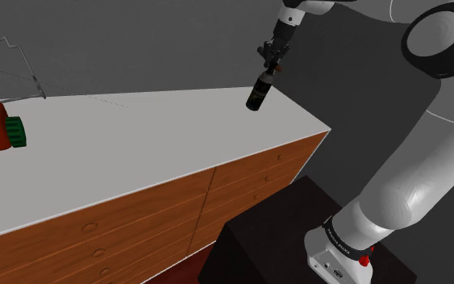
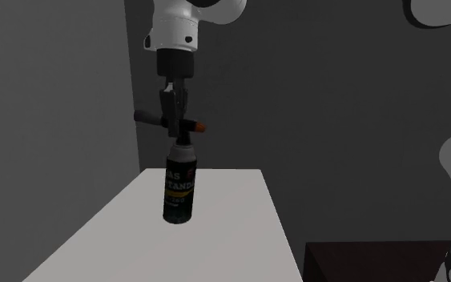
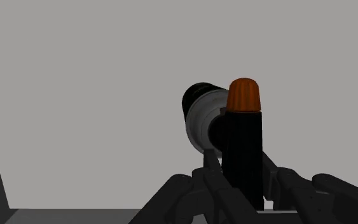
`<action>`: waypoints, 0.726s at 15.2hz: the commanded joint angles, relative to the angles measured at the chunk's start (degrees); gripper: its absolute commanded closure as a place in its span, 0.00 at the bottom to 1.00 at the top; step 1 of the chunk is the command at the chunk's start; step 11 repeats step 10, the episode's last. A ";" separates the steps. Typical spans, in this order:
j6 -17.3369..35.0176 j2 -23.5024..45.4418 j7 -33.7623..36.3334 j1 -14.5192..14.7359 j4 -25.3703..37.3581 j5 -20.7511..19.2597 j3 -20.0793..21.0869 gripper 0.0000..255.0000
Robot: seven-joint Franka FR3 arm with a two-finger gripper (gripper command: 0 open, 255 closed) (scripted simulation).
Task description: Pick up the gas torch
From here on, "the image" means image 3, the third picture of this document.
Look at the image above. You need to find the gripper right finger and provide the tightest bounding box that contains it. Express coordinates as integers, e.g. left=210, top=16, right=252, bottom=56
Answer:
left=261, top=151, right=358, bottom=224

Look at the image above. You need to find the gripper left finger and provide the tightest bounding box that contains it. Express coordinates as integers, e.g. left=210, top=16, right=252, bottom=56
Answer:
left=128, top=148, right=261, bottom=224

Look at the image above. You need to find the black bottle with orange cap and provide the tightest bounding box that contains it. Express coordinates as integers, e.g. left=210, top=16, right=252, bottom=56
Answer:
left=221, top=77, right=265, bottom=212

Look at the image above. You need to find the black and white cylinder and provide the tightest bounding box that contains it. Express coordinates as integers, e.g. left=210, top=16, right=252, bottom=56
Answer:
left=181, top=81, right=230, bottom=156

